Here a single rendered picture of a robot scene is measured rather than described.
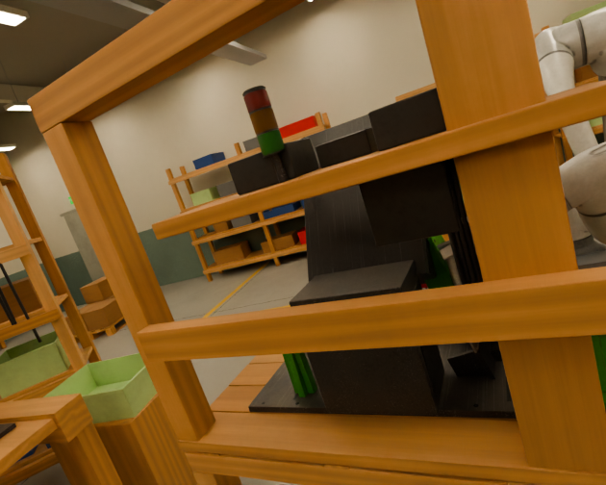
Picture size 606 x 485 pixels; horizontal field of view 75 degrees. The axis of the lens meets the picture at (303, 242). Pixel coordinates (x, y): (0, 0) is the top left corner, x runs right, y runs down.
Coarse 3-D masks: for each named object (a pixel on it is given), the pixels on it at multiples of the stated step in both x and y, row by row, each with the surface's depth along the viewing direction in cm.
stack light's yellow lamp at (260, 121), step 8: (256, 112) 79; (264, 112) 79; (272, 112) 80; (256, 120) 79; (264, 120) 79; (272, 120) 80; (256, 128) 80; (264, 128) 79; (272, 128) 80; (256, 136) 81
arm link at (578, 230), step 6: (570, 210) 145; (576, 210) 144; (570, 216) 145; (576, 216) 144; (570, 222) 146; (576, 222) 145; (582, 222) 144; (570, 228) 146; (576, 228) 146; (582, 228) 145; (576, 234) 147; (582, 234) 147; (588, 234) 147; (576, 240) 147
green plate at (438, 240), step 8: (432, 240) 105; (440, 240) 111; (432, 248) 107; (432, 256) 108; (440, 256) 106; (440, 264) 108; (440, 272) 108; (448, 272) 106; (424, 280) 111; (432, 280) 110; (440, 280) 109; (448, 280) 108; (432, 288) 111
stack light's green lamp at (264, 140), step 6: (270, 132) 79; (276, 132) 80; (258, 138) 81; (264, 138) 80; (270, 138) 80; (276, 138) 80; (264, 144) 80; (270, 144) 80; (276, 144) 80; (282, 144) 81; (264, 150) 81; (270, 150) 80; (276, 150) 80; (282, 150) 81; (264, 156) 82
